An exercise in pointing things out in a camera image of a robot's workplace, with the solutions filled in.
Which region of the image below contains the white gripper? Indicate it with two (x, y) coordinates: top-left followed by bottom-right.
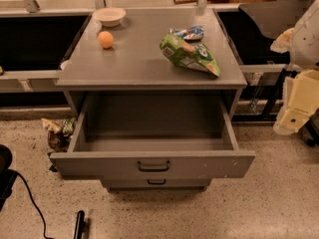
(273, 70), (319, 135)

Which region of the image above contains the green rice chip bag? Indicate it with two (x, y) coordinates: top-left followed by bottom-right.
(159, 34), (220, 78)

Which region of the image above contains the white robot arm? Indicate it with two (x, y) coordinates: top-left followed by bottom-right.
(270, 0), (319, 135)

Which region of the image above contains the grey lower drawer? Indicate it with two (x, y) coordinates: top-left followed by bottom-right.
(101, 179), (211, 192)

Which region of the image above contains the open grey top drawer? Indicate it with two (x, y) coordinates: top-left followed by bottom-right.
(51, 93), (254, 180)

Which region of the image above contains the grey drawer cabinet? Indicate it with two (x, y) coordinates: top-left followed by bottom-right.
(55, 7), (248, 119)

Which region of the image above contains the black tray table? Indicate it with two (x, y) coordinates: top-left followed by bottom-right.
(238, 0), (313, 39)

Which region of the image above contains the blue snack packet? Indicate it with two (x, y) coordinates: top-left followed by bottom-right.
(169, 26), (204, 41)

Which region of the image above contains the orange fruit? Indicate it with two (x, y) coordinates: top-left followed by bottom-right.
(98, 31), (114, 49)

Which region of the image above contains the white bowl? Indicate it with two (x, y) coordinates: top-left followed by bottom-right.
(93, 8), (126, 27)

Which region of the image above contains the pile of snack bags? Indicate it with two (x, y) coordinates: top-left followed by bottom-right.
(42, 118), (76, 152)

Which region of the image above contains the black object on floor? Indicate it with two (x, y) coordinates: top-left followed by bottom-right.
(73, 210), (90, 239)

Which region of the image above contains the black device at left edge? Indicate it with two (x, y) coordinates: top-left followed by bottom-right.
(0, 144), (17, 211)

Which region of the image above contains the black stand frame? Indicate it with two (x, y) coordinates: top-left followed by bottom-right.
(232, 68), (319, 147)

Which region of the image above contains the black lower drawer handle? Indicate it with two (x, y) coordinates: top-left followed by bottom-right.
(147, 179), (166, 185)

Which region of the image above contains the black drawer handle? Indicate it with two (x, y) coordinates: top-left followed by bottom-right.
(138, 161), (170, 172)
(147, 179), (166, 185)

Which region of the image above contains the black top drawer handle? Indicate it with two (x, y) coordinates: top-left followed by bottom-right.
(138, 161), (170, 172)

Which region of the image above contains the black cable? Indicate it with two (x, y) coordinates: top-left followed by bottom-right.
(13, 170), (56, 239)

